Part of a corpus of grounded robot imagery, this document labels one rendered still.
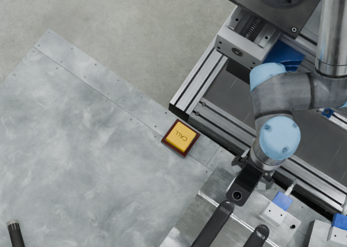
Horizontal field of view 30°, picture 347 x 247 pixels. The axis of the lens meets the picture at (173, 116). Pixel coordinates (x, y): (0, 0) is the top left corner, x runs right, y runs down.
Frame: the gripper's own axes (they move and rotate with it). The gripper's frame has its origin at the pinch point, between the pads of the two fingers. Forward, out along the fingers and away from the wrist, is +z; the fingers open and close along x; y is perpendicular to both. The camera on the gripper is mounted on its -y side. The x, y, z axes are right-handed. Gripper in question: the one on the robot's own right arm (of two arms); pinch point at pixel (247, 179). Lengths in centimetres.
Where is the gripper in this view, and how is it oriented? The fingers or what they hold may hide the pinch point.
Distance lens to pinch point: 157.3
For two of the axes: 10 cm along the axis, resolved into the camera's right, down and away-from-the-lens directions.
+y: 5.7, -7.8, 2.6
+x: -8.2, -5.6, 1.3
